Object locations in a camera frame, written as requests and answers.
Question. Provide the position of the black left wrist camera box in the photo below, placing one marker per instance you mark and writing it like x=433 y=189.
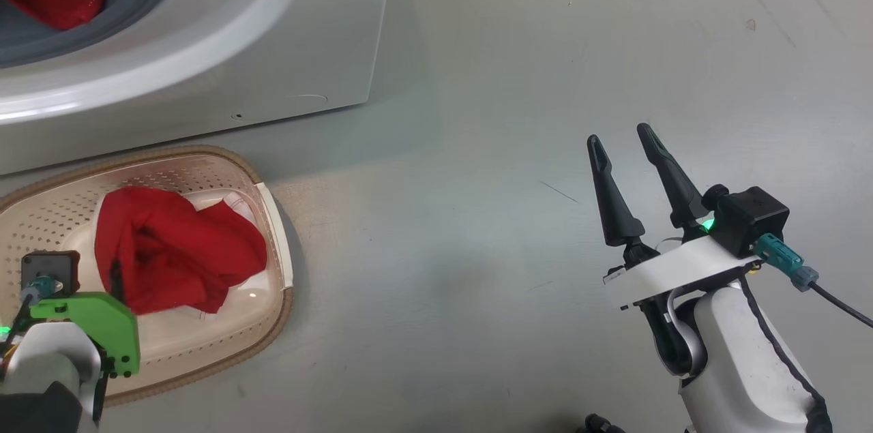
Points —
x=51 y=262

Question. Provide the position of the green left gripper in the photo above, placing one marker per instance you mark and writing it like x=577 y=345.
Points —
x=102 y=324

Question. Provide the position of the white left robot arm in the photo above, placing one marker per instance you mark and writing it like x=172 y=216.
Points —
x=48 y=358

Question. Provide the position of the red garment with white trim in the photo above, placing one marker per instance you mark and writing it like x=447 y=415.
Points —
x=177 y=249

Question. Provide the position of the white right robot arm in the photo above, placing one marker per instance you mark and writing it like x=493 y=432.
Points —
x=736 y=365

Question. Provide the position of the cream perforated laundry basket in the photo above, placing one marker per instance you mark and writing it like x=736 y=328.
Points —
x=204 y=378

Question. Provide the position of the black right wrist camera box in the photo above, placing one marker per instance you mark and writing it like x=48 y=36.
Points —
x=750 y=218

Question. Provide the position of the black robot torso part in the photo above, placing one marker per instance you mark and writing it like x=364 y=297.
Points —
x=600 y=425

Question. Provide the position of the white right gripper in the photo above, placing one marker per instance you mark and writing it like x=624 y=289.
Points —
x=675 y=269

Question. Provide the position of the round white filter cover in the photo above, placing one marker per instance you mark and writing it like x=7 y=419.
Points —
x=286 y=106

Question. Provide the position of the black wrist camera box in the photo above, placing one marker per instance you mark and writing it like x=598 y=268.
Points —
x=750 y=218
x=51 y=262

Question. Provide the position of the white front-load washing machine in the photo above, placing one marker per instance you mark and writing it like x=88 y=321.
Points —
x=273 y=44

